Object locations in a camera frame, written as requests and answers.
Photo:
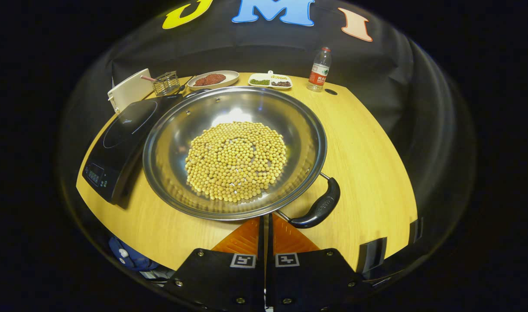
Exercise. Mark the pile of yellow soybeans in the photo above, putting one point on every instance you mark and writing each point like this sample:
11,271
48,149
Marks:
235,162

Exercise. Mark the red raw meat slab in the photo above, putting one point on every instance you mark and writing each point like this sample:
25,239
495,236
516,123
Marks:
209,79

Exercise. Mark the black induction cooktop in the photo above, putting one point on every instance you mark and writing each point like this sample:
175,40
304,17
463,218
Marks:
121,143

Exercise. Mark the blue fabric item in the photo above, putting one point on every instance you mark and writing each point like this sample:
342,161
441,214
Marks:
131,258

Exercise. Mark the white round plate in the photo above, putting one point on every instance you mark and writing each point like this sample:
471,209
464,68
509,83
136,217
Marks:
231,76

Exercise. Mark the white divided dish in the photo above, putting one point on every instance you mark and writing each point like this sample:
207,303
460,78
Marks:
270,78

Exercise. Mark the black bracket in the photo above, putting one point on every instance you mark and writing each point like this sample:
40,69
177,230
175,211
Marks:
416,229
372,255

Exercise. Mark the striped straw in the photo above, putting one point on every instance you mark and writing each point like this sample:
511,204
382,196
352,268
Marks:
147,78

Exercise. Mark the clear bottle with red label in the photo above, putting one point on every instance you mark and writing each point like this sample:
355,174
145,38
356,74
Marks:
319,73

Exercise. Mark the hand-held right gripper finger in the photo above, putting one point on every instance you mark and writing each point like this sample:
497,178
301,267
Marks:
270,255
260,255

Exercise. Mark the pile of green beans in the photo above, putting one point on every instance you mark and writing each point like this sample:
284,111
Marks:
260,82

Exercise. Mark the black table grommet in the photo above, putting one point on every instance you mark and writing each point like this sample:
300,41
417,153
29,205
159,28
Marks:
331,92

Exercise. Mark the pile of dark red beans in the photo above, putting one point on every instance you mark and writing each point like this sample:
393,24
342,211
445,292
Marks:
281,83

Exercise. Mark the white toaster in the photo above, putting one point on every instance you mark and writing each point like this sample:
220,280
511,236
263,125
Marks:
127,91

